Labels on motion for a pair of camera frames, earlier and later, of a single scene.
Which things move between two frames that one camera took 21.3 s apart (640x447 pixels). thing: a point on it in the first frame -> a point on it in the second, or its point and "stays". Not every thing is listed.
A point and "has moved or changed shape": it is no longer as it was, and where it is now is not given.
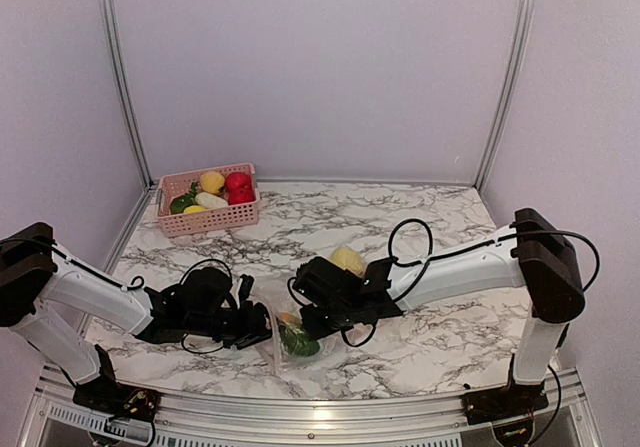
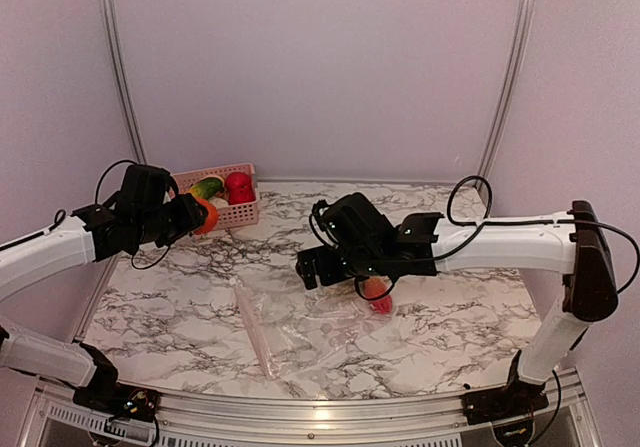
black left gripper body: [234, 332] -> [163, 229]
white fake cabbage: [209, 200] stays
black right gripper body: [336, 318] -> [360, 264]
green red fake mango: [294, 337] -> [206, 188]
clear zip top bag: [279, 307] has moved or changed shape
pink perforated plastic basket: [182, 224] stays
